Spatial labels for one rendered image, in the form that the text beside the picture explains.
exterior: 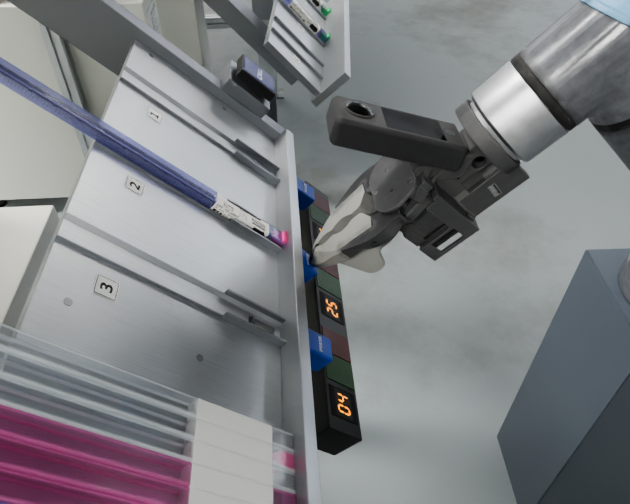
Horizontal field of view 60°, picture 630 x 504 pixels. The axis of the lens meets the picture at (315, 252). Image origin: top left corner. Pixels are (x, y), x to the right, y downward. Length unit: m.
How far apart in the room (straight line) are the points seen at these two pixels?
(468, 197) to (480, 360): 0.90
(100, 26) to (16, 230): 0.30
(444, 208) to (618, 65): 0.16
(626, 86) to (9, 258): 0.67
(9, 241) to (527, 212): 1.46
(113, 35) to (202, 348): 0.37
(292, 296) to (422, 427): 0.82
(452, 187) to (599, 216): 1.42
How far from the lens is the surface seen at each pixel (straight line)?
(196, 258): 0.45
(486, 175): 0.50
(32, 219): 0.81
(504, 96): 0.46
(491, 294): 1.53
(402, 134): 0.45
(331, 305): 0.56
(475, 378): 1.35
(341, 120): 0.43
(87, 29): 0.65
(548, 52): 0.46
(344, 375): 0.52
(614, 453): 1.00
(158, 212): 0.45
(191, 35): 0.93
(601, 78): 0.46
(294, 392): 0.42
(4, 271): 0.75
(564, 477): 1.04
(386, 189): 0.49
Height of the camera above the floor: 1.09
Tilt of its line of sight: 44 degrees down
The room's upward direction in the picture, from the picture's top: straight up
